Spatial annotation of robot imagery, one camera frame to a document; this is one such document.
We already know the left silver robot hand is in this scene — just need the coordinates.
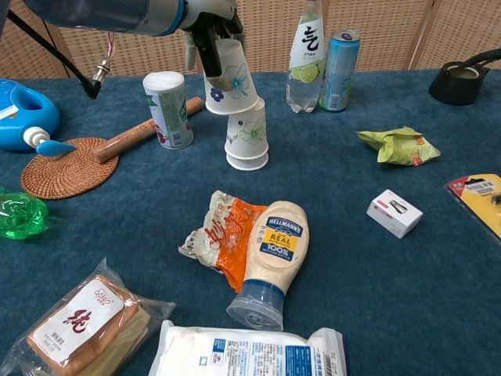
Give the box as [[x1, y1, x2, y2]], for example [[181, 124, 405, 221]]
[[183, 0, 246, 89]]

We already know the orange white snack bag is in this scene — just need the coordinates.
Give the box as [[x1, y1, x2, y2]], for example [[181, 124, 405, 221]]
[[178, 190, 271, 294]]

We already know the white blue powder bag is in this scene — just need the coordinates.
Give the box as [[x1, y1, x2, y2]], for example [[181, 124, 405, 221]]
[[147, 320, 348, 376]]

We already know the clear lime soda bottle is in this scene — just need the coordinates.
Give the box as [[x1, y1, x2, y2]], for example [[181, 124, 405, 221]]
[[285, 0, 328, 114]]

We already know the green snack packet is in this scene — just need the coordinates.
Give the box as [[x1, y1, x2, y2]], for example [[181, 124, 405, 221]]
[[355, 125, 442, 168]]

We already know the Hellmann's mayonnaise squeeze bottle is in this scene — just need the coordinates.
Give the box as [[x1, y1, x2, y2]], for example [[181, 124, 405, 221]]
[[225, 200, 310, 332]]

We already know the black tape roll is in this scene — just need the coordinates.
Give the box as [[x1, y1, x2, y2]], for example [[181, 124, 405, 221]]
[[428, 49, 501, 107]]

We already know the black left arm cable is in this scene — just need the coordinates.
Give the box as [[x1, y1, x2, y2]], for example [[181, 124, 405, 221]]
[[5, 9, 117, 100]]

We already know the white paper cup green flower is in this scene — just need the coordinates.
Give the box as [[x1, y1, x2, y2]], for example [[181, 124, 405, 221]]
[[224, 97, 270, 161]]

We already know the woven bamboo folding screen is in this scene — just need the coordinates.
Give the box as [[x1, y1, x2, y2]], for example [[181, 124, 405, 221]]
[[0, 0, 501, 79]]

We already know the round woven rattan coaster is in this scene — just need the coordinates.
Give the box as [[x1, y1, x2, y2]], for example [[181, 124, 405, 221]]
[[20, 136, 120, 201]]

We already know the yellow razor blister pack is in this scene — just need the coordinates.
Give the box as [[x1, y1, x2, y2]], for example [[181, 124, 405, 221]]
[[445, 173, 501, 244]]

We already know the light blue drink can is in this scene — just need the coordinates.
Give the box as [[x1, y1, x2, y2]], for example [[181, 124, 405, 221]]
[[319, 28, 362, 113]]

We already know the blue detergent pump bottle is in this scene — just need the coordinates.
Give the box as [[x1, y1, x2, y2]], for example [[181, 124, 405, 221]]
[[0, 78, 76, 158]]

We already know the green plastic soda bottle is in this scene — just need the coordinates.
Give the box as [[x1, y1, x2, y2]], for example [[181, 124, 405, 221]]
[[0, 186, 50, 240]]

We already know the white canister green label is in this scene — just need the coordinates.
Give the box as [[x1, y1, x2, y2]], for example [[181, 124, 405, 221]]
[[142, 70, 195, 150]]

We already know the wooden rolling stick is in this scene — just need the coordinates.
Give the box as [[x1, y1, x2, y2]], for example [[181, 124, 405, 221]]
[[92, 96, 205, 165]]

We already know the small white cardboard box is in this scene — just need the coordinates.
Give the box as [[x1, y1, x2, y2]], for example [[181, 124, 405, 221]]
[[366, 189, 424, 240]]

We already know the bread in clear wrapper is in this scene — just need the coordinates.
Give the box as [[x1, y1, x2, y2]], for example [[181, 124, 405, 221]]
[[0, 257, 176, 376]]

